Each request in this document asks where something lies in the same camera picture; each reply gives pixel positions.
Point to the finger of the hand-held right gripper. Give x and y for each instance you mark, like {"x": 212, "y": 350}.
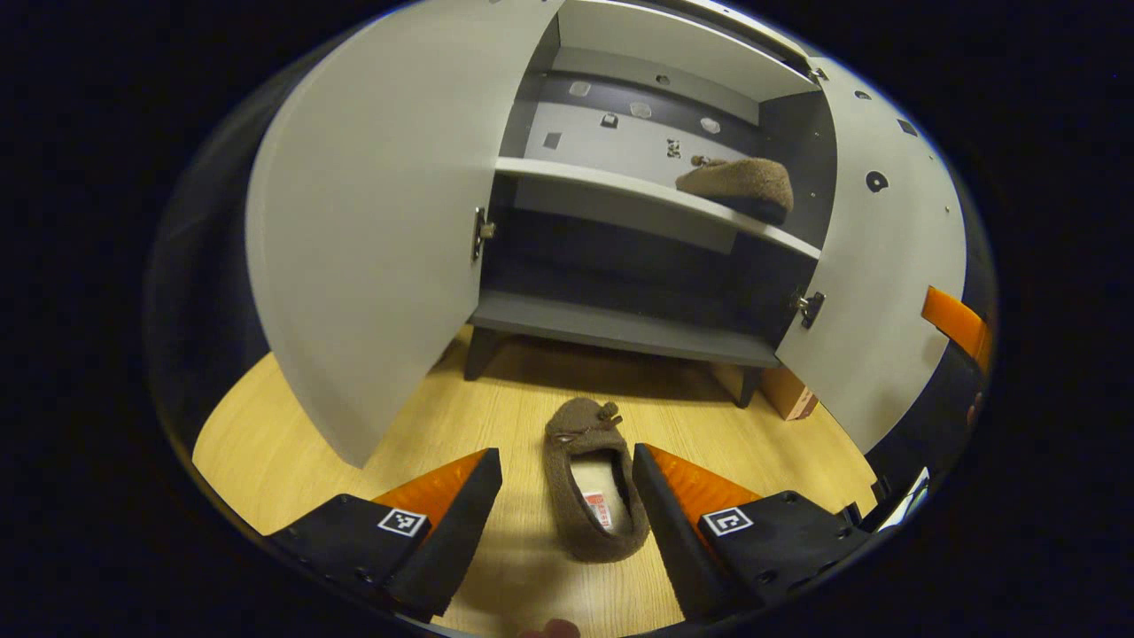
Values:
{"x": 957, "y": 323}

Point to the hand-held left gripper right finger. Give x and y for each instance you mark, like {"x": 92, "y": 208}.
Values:
{"x": 678, "y": 540}

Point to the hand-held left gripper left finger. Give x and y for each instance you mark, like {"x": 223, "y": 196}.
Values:
{"x": 452, "y": 540}

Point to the white shoe cabinet door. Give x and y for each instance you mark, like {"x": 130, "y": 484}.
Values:
{"x": 372, "y": 221}
{"x": 886, "y": 283}

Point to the brown fluffy shoe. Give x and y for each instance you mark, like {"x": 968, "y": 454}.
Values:
{"x": 740, "y": 182}
{"x": 567, "y": 514}

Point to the white shoe cabinet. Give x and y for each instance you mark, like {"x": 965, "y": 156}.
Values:
{"x": 620, "y": 323}

